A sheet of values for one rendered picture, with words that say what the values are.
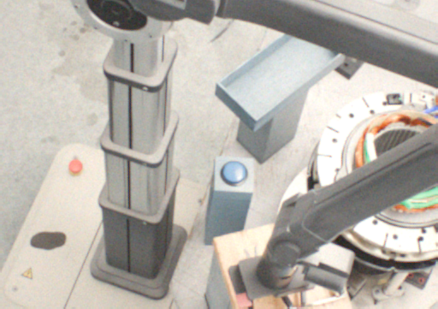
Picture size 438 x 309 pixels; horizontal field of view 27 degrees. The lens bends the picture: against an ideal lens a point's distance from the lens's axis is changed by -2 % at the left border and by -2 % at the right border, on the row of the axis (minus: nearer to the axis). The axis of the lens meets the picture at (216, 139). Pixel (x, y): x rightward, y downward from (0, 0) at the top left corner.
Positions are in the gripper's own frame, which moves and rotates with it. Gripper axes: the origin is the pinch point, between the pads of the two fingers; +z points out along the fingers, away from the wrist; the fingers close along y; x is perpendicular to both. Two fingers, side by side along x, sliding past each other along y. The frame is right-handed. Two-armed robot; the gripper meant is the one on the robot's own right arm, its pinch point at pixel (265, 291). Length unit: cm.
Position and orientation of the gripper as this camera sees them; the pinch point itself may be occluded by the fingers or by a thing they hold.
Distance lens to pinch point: 150.7
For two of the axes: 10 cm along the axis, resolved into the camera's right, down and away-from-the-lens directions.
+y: 9.5, -2.0, 2.2
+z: -1.0, 4.7, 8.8
